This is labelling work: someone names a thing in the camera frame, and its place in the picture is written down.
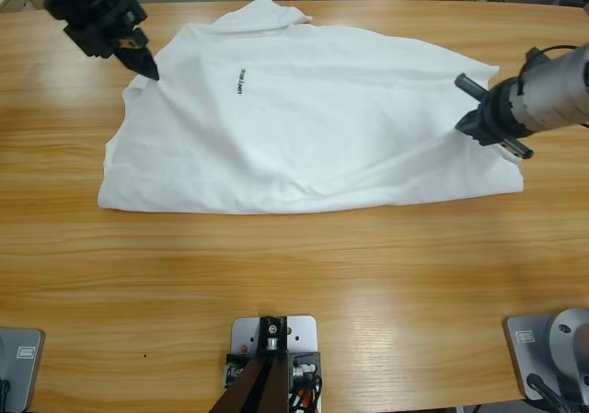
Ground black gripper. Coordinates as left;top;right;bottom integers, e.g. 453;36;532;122
455;76;536;160
27;0;161;82

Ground white Unitree T-shirt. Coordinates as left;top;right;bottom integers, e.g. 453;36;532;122
96;0;526;215

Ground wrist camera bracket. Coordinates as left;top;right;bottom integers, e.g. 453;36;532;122
454;73;490;106
110;0;149;27

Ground thin black cable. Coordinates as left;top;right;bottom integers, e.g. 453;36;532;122
525;42;582;60

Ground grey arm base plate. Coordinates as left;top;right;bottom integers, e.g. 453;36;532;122
0;327;46;413
502;308;589;407

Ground white mount block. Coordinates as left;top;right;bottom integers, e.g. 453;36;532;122
224;315;323;413

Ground orange and black cables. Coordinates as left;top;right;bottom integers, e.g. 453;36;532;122
288;375;326;413

